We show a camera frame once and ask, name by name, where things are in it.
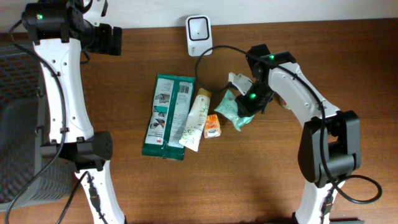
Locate green lidded jar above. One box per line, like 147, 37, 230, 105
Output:
279, 97, 290, 110

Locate teal snack packet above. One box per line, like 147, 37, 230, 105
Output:
214, 90, 254, 131

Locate small orange carton box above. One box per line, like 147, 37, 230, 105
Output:
203, 114, 221, 139

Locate white cream tube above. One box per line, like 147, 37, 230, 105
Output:
179, 88, 211, 152

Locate green wipes packet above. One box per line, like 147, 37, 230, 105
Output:
142, 74, 195, 161

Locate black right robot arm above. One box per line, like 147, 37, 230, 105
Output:
234, 44, 361, 223

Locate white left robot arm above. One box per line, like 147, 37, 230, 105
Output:
21, 0, 127, 223

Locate white barcode scanner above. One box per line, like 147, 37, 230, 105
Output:
185, 15, 213, 57

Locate grey plastic mesh basket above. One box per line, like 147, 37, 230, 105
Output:
1, 43, 73, 212

